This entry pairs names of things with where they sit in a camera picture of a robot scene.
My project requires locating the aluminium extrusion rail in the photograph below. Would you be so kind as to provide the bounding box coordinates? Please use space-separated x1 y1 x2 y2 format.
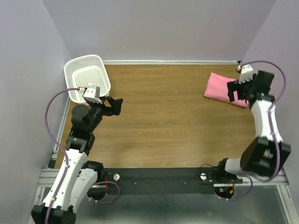
27 166 290 224

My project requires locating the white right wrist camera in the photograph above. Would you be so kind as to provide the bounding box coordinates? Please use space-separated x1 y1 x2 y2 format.
236 64 254 84

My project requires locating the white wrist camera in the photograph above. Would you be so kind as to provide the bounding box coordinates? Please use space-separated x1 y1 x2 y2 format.
78 85 103 104
236 64 254 84

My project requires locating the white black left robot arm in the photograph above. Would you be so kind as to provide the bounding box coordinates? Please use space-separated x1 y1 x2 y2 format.
31 97 123 224

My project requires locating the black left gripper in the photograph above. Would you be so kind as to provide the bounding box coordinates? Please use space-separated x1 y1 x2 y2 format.
88 96 124 133

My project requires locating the white perforated plastic basket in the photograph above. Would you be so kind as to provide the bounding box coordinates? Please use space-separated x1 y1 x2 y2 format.
64 55 111 105

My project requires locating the pink t shirt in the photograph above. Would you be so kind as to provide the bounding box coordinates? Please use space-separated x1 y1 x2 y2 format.
204 72 248 108

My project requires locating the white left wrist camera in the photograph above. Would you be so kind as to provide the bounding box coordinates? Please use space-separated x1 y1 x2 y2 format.
78 85 103 104

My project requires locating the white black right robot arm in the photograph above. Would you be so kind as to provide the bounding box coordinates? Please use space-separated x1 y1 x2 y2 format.
215 66 291 183

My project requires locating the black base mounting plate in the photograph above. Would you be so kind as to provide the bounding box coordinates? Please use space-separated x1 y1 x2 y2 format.
105 167 242 195

